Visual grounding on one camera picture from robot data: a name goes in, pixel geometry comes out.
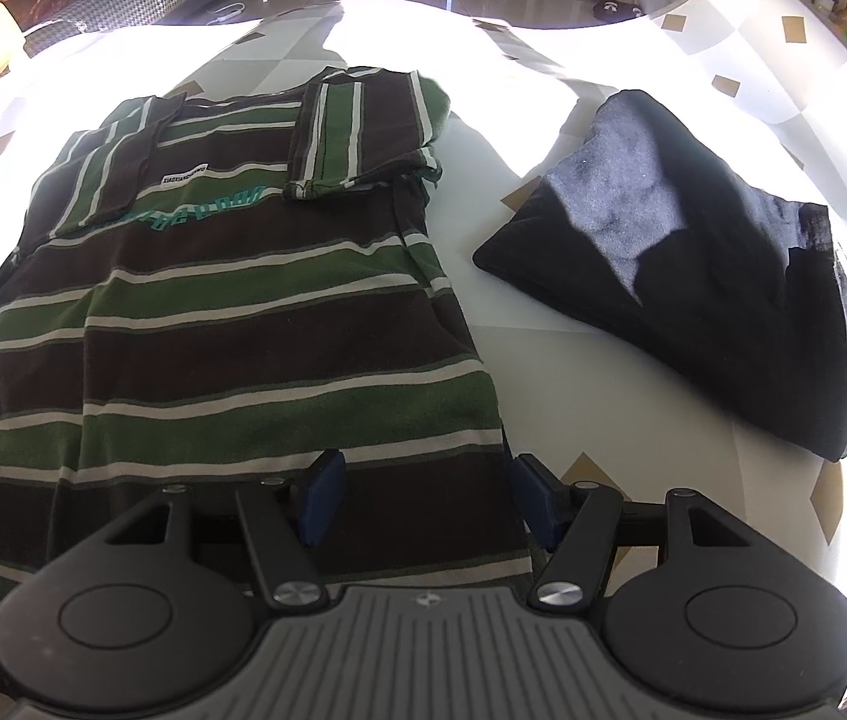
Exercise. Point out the dark blue folded garment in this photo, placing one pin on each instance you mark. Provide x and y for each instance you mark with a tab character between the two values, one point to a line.
693	300

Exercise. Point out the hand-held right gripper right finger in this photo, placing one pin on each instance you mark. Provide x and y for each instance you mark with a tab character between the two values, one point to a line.
536	499

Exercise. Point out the black slipper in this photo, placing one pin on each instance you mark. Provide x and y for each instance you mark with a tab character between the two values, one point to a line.
632	11
607	10

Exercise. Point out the green brown striped shirt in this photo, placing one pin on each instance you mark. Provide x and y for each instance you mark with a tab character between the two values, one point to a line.
243	330

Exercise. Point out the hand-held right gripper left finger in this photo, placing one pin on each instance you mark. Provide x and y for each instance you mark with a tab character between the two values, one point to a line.
322	495

